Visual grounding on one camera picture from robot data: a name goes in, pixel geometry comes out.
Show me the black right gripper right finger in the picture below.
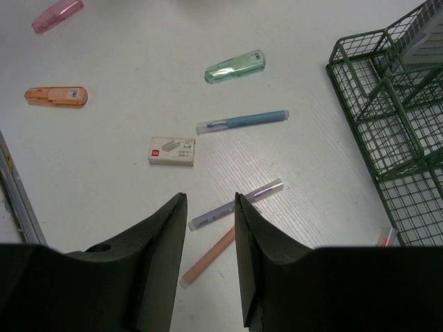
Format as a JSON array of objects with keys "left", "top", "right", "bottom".
[{"left": 235, "top": 194, "right": 442, "bottom": 331}]

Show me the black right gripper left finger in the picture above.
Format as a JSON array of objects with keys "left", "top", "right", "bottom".
[{"left": 1, "top": 193, "right": 188, "bottom": 331}]

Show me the grey white manual booklet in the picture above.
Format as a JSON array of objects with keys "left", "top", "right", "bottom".
[{"left": 396, "top": 0, "right": 442, "bottom": 65}]

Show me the orange highlighter pen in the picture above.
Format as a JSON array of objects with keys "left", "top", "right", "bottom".
[{"left": 179, "top": 227, "right": 235, "bottom": 288}]

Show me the pink purple highlighter pen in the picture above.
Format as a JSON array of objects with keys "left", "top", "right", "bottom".
[{"left": 377, "top": 227, "right": 397, "bottom": 248}]

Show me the blue highlighter pen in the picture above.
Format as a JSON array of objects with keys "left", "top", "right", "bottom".
[{"left": 196, "top": 110, "right": 289, "bottom": 134}]

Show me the orange transparent correction tape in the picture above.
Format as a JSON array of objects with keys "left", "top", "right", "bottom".
[{"left": 24, "top": 86, "right": 89, "bottom": 108}]

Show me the green transparent correction tape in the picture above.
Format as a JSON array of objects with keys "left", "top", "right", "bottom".
[{"left": 204, "top": 50, "right": 266, "bottom": 84}]

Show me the pink transparent correction tape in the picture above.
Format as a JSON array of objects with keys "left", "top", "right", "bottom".
[{"left": 32, "top": 0, "right": 84, "bottom": 34}]

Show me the green wire mesh organizer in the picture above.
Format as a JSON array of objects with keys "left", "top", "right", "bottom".
[{"left": 326, "top": 4, "right": 442, "bottom": 247}]

